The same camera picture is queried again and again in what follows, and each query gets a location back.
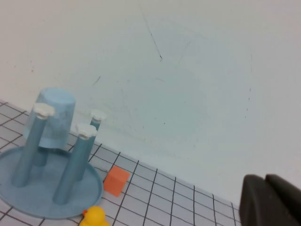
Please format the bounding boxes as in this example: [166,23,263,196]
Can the light blue plastic cup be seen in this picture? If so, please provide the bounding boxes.
[23,87,77,150]

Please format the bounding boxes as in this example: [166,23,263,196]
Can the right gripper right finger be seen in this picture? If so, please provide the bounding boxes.
[265,173,301,226]

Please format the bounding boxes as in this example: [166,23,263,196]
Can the white black-grid tablecloth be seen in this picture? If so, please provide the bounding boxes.
[0,98,243,226]

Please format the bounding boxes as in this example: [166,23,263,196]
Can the blue cup stand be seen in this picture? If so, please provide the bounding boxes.
[0,103,108,220]

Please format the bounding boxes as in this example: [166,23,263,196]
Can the orange block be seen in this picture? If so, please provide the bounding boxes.
[103,165,130,197]

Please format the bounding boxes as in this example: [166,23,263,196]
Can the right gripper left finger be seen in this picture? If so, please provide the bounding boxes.
[239,174,283,226]

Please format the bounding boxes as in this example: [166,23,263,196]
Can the yellow rubber duck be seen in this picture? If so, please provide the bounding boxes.
[79,205,110,226]

